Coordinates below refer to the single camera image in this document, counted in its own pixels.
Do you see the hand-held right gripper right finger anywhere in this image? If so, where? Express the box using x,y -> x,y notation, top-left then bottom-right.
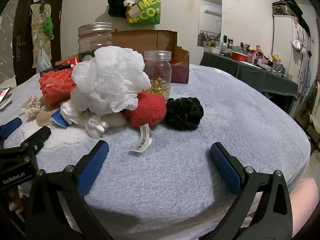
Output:
207,142 -> 293,240

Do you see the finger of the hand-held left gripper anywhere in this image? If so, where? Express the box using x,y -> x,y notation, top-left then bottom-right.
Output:
15,126 -> 52,158
0,117 -> 23,140

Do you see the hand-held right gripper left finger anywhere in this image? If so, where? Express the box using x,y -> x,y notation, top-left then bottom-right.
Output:
25,141 -> 118,240

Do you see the beige powder puff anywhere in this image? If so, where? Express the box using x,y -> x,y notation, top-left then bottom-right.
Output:
36,109 -> 59,127

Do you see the blue cloth roll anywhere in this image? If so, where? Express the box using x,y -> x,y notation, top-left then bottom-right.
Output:
49,110 -> 69,128

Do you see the cream scrunchie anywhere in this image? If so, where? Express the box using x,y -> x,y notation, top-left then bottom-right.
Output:
24,95 -> 48,118

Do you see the white cloth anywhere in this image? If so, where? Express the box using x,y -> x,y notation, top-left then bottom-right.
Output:
60,102 -> 83,125

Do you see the black scrunchie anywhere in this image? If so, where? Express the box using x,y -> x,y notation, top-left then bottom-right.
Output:
165,97 -> 204,130

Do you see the red fuzzy cloth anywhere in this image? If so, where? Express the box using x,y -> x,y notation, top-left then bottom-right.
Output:
124,92 -> 167,153

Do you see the white mesh bath pouf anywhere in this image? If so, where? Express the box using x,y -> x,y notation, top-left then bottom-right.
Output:
71,46 -> 152,113

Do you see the cardboard box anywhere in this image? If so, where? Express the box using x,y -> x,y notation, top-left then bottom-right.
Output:
55,30 -> 190,85

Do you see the person's left hand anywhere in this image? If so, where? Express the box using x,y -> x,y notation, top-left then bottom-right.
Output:
7,189 -> 24,214

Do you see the white electronic device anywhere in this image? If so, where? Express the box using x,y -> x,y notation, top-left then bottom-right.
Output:
0,99 -> 13,112

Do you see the light blue blanket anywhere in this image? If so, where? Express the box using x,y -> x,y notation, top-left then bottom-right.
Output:
0,64 -> 312,233

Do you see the clear plastic bag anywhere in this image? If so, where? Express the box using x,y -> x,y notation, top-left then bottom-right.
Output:
36,46 -> 52,74

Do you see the pink cloth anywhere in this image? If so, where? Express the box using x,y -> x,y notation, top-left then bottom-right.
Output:
287,177 -> 320,220

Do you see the beige hanging organizer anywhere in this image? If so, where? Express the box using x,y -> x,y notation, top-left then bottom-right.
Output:
30,1 -> 54,68

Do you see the table with dark green cloth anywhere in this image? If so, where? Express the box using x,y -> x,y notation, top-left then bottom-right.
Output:
199,51 -> 299,118

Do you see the green plush toy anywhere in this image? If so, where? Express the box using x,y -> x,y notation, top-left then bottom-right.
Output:
43,17 -> 54,37

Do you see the dark brown door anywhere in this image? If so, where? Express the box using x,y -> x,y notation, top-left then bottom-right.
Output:
12,0 -> 68,87

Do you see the small clear plastic jar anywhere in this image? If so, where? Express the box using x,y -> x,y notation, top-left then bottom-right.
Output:
144,50 -> 172,103

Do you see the glass jar with dark contents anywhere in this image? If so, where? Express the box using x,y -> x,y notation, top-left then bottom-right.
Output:
78,22 -> 113,63

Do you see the group of bottles and boxes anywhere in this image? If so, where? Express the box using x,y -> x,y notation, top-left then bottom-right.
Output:
200,36 -> 293,78

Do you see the white refrigerator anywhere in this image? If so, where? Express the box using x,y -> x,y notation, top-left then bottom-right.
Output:
272,14 -> 315,83

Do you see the black hanging bag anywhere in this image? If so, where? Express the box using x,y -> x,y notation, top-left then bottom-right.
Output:
107,0 -> 132,18

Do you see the green tote bag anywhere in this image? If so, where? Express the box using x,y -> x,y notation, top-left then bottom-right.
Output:
126,0 -> 162,27

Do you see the dark hanging clothing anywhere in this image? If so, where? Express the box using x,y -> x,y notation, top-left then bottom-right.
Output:
282,0 -> 312,38

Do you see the bag on wardrobe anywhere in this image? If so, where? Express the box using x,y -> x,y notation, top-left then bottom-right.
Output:
272,0 -> 300,17

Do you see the door handle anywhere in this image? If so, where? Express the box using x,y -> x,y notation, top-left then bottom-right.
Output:
15,36 -> 27,63

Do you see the wall mirror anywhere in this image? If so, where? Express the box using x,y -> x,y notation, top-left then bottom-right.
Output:
197,0 -> 222,48

